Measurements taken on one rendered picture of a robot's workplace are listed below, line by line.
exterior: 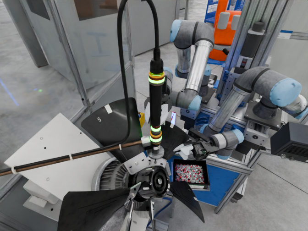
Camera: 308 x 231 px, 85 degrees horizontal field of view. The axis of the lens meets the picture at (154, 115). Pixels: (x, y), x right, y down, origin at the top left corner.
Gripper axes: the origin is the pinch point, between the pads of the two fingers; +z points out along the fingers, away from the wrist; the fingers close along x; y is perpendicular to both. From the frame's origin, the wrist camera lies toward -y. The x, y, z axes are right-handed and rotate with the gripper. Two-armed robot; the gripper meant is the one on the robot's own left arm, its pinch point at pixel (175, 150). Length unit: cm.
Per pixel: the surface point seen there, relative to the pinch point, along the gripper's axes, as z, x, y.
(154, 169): 14.2, -10.2, 10.4
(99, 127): 30.6, -21.4, -6.7
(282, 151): -55, 6, 15
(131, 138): 19.8, -16.4, -1.6
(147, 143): 15.0, -18.3, 3.5
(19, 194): 84, 29, -14
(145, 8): -96, 57, -385
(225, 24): -244, 68, -280
